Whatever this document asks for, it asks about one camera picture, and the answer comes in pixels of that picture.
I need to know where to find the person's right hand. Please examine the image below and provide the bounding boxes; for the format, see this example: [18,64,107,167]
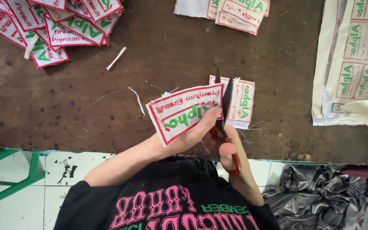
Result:
[203,124,247,179]

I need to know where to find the person's left hand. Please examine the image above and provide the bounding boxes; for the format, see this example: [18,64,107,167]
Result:
[151,106,223,158]

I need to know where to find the white embroidered patch red border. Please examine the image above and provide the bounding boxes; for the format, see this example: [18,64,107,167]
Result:
[145,83,225,148]

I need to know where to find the red-handled black scissors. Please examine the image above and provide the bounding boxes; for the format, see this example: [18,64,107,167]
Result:
[210,67,242,176]

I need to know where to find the uncut white embroidered patch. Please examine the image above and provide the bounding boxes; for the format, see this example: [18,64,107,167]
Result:
[209,75,256,130]

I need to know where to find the thin curved white fabric strip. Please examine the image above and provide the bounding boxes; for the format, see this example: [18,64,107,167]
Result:
[128,86,146,116]

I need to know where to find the black printed t-shirt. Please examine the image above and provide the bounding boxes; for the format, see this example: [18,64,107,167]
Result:
[53,156,281,230]

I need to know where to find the short white fabric strip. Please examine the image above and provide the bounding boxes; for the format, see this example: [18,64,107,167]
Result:
[106,47,128,71]

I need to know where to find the crumpled black plastic bag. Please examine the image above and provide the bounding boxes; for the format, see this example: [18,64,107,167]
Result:
[262,164,368,230]

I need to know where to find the small stack of embroidered patches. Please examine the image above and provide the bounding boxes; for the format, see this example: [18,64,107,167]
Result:
[173,0,271,36]

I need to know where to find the maroon bench edge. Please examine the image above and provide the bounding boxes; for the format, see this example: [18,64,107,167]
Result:
[340,159,368,179]

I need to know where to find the green plastic chair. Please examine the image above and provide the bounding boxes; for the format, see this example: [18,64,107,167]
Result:
[0,147,46,211]

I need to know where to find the fabric sheets of uncut patches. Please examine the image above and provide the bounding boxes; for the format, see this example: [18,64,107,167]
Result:
[311,0,368,130]

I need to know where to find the pile of cut embroidered patches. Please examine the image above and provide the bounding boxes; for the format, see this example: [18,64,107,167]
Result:
[0,0,124,69]

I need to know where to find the wide white fabric strip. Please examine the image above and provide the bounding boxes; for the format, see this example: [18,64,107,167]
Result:
[24,33,40,60]

